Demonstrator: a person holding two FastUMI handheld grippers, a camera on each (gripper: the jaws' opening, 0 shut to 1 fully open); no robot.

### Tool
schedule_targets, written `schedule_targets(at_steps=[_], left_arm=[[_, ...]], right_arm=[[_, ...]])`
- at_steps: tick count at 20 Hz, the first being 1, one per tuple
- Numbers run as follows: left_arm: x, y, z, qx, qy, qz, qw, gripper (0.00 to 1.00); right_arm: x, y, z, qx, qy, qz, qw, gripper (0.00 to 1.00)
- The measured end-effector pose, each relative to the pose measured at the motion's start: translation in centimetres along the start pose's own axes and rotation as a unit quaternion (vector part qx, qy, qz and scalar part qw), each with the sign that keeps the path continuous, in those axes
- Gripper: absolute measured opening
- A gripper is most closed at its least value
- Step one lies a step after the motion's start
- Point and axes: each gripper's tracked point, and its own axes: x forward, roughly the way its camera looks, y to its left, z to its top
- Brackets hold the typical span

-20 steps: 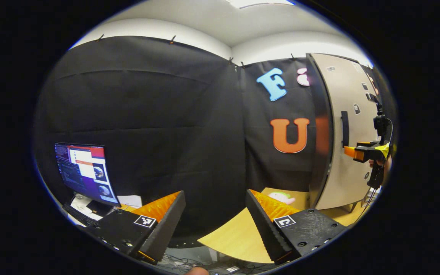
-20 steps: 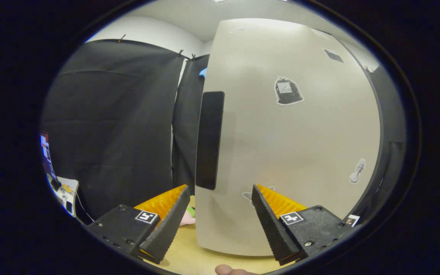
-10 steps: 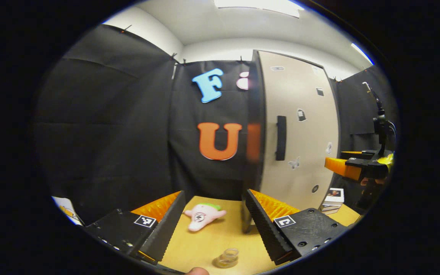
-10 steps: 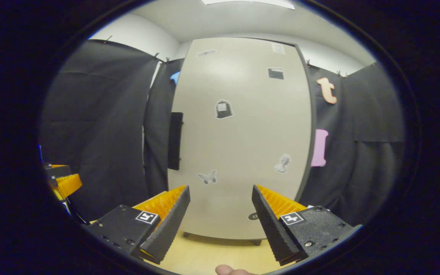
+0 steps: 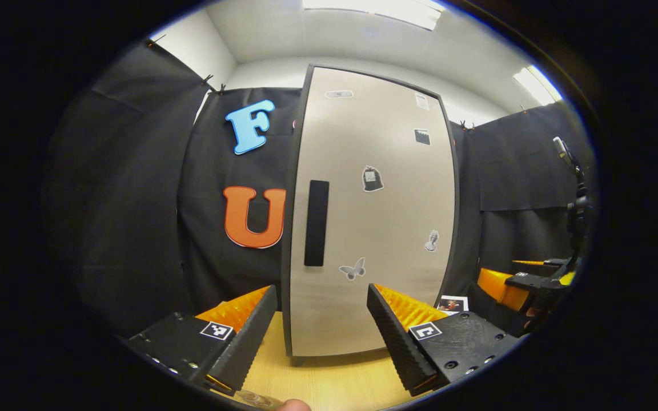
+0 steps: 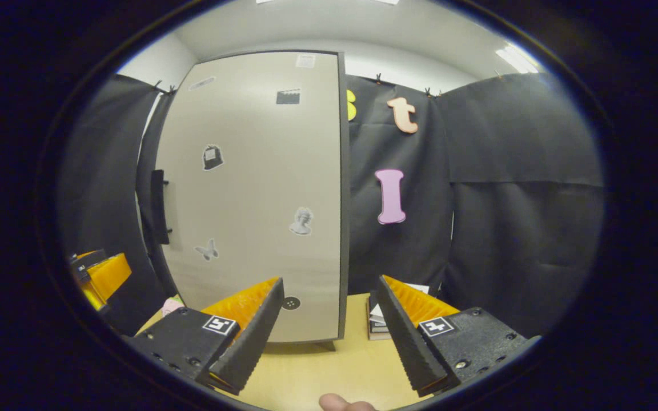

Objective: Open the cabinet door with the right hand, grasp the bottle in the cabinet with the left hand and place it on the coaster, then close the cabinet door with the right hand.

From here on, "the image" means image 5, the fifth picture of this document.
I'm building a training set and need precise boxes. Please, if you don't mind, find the black cabinet door handle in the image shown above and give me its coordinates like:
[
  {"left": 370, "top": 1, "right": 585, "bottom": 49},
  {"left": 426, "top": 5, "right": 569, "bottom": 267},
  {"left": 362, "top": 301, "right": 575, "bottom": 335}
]
[{"left": 304, "top": 180, "right": 330, "bottom": 267}]

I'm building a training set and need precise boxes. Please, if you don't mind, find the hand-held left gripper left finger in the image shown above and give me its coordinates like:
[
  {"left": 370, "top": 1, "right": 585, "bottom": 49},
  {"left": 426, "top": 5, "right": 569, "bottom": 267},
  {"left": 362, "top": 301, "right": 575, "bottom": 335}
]
[{"left": 126, "top": 284, "right": 278, "bottom": 396}]

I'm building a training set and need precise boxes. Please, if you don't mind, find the clear bottle with yellow label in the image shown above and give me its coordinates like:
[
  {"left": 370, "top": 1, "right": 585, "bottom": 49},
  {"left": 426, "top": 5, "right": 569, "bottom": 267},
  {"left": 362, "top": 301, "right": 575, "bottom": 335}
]
[{"left": 233, "top": 389, "right": 284, "bottom": 410}]

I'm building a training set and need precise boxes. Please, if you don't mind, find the small white photo box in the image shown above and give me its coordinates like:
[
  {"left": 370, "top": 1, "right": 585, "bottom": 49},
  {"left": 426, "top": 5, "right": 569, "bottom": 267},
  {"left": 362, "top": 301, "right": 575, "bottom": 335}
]
[{"left": 436, "top": 295, "right": 470, "bottom": 313}]

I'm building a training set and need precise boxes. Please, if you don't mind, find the ceiling light panel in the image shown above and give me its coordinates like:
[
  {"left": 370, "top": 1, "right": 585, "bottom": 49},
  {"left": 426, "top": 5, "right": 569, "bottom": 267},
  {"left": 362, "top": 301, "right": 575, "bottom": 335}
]
[{"left": 515, "top": 65, "right": 564, "bottom": 106}]

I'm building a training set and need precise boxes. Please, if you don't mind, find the dark grey cabinet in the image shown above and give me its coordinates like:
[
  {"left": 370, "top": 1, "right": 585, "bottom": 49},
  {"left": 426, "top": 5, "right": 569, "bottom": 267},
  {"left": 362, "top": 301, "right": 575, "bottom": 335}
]
[{"left": 280, "top": 64, "right": 462, "bottom": 367}]

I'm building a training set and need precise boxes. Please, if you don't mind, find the black backdrop cloth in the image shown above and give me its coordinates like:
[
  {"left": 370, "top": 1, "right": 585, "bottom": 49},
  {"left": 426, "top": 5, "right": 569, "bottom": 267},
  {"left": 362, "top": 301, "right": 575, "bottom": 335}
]
[{"left": 49, "top": 40, "right": 595, "bottom": 337}]

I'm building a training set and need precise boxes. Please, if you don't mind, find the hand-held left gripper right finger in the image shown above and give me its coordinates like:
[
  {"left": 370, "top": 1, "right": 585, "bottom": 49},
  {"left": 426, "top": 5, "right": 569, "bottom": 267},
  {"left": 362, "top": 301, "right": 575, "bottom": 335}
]
[{"left": 366, "top": 283, "right": 521, "bottom": 398}]

